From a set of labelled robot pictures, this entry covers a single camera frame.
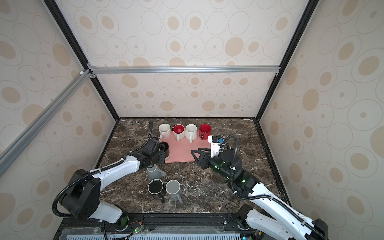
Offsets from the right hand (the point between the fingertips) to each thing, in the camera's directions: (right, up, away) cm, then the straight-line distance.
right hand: (195, 151), depth 67 cm
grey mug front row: (-11, -19, +7) cm, 24 cm away
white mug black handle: (-18, -6, +28) cm, 34 cm away
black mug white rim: (-21, -19, +10) cm, 30 cm away
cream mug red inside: (-12, +9, +41) cm, 44 cm away
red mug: (+7, +9, +42) cm, 43 cm away
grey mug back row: (-24, -14, +15) cm, 32 cm away
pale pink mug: (-21, +11, +36) cm, 43 cm away
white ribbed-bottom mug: (-3, +8, +35) cm, 36 cm away
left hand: (-17, -4, +22) cm, 28 cm away
